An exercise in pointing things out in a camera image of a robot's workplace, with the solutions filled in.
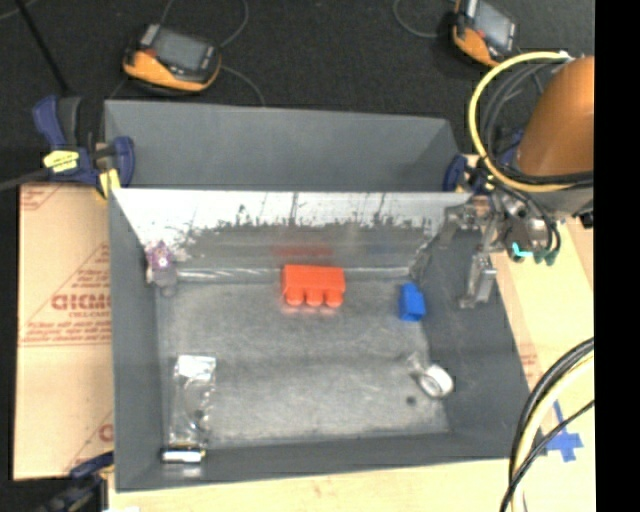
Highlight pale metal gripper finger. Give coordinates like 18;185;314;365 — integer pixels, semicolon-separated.
411;203;476;279
458;249;499;310

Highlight blue small toy block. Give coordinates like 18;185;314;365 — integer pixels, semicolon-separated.
396;281;428;323

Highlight red toy building brick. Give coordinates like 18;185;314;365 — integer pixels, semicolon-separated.
279;264;348;308

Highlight grey metal bin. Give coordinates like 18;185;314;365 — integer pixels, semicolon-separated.
102;99;532;492

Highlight purple small toy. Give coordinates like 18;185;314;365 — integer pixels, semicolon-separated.
146;238;180;297

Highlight clear plastic packet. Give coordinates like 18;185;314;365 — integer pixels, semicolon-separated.
166;353;219;451

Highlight small silver flat object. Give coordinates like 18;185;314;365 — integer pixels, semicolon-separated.
159;446;207;465

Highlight brown cardboard board, red print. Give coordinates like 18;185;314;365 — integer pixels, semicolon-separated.
12;181;551;482

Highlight silver metal ring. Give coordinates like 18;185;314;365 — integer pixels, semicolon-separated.
405;350;456;401

